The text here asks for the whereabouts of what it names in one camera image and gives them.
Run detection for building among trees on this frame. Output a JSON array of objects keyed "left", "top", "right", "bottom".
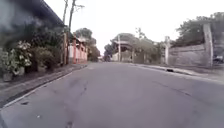
[{"left": 103, "top": 28, "right": 164, "bottom": 64}]

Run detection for grey asphalt road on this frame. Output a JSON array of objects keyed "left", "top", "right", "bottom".
[{"left": 0, "top": 61, "right": 224, "bottom": 128}]

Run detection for red and white fence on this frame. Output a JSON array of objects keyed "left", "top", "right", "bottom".
[{"left": 67, "top": 37, "right": 89, "bottom": 65}]

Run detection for wooden utility pole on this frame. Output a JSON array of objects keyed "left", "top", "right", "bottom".
[
  {"left": 60, "top": 0, "right": 69, "bottom": 66},
  {"left": 65, "top": 0, "right": 86, "bottom": 66}
]

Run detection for grey concrete pavement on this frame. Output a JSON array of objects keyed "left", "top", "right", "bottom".
[
  {"left": 131, "top": 62, "right": 224, "bottom": 83},
  {"left": 0, "top": 63, "right": 88, "bottom": 108}
]

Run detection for flowering bushes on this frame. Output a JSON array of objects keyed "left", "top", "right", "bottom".
[{"left": 0, "top": 40, "right": 59, "bottom": 80}]

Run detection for large tree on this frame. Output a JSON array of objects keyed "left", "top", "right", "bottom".
[{"left": 174, "top": 11, "right": 224, "bottom": 48}]

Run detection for dark-roofed building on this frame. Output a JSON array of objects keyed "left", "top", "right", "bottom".
[{"left": 0, "top": 0, "right": 69, "bottom": 74}]

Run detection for grey concrete wall with pillars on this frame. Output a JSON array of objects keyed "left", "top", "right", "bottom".
[{"left": 163, "top": 23, "right": 224, "bottom": 68}]

